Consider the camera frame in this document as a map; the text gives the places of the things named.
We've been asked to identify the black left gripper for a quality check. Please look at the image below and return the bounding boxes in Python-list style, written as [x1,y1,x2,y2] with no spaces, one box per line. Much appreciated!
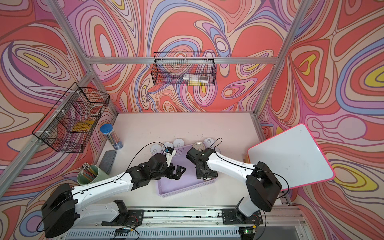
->
[149,162,187,181]

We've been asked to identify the lilac plastic basket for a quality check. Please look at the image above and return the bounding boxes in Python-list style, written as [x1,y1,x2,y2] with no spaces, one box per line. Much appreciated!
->
[157,145,217,198]

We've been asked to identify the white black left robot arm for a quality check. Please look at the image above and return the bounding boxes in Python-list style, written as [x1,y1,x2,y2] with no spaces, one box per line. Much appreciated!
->
[41,153,186,238]

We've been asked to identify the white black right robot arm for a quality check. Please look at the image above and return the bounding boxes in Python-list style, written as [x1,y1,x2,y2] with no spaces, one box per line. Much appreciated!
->
[186,148,282,226]

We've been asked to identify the markers in back basket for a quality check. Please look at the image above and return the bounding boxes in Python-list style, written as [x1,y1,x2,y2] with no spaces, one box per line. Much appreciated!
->
[183,74,209,86]

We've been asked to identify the yellow item in left basket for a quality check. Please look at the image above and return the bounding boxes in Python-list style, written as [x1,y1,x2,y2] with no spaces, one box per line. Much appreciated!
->
[71,120,95,133]

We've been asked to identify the yellow can white lid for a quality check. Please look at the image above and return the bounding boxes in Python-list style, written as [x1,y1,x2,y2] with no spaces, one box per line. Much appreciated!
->
[204,138,215,148]

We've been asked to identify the white lid can far left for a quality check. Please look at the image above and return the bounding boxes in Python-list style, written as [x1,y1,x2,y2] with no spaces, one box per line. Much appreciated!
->
[151,144,163,155]

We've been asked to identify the grey whiteboard eraser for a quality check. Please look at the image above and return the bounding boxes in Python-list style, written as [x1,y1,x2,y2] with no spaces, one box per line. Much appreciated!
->
[99,150,117,175]

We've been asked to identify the blue lid pencil tube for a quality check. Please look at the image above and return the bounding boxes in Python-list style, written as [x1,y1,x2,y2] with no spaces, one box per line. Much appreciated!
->
[100,124,123,150]

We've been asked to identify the green cup with pencils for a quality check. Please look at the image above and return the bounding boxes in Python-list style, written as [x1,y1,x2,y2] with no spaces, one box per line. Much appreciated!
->
[77,163,110,186]

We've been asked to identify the pink framed whiteboard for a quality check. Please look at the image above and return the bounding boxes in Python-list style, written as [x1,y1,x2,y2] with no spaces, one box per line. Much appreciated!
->
[248,124,336,191]

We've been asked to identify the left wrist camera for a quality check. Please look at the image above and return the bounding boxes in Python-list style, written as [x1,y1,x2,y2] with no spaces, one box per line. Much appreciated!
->
[165,147,177,167]

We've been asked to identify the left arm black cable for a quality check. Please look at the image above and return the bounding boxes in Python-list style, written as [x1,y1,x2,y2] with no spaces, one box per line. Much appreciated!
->
[35,141,166,234]

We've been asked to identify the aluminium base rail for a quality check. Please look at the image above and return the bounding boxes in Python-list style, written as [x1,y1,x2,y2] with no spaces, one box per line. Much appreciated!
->
[54,203,314,240]

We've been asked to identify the black wire basket back wall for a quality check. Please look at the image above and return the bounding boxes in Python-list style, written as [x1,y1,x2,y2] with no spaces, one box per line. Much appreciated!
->
[151,51,217,87]

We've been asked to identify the black wire basket wall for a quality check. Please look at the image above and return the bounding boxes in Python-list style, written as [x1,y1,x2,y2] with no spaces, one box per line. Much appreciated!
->
[151,51,217,87]
[32,83,110,153]

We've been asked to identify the black wire basket left wall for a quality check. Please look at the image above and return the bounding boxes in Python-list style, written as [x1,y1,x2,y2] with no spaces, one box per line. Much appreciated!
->
[32,83,110,153]

